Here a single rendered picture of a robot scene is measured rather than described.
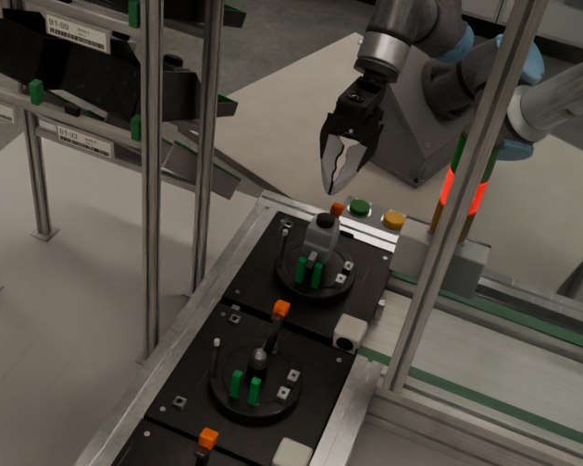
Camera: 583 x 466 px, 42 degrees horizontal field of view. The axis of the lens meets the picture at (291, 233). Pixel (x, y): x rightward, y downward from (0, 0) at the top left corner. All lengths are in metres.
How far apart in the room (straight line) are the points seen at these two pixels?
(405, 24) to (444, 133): 0.59
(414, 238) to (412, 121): 0.69
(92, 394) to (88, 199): 0.48
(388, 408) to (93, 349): 0.50
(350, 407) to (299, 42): 2.98
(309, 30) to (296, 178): 2.47
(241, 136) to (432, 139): 0.44
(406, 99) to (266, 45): 2.27
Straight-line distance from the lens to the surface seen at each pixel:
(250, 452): 1.11
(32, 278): 1.47
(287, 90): 1.98
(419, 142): 1.69
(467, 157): 0.91
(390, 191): 1.72
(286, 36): 4.02
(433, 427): 1.25
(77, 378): 1.31
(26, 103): 1.09
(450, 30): 1.29
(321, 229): 1.23
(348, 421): 1.17
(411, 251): 1.05
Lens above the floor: 1.92
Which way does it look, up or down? 43 degrees down
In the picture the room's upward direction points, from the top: 10 degrees clockwise
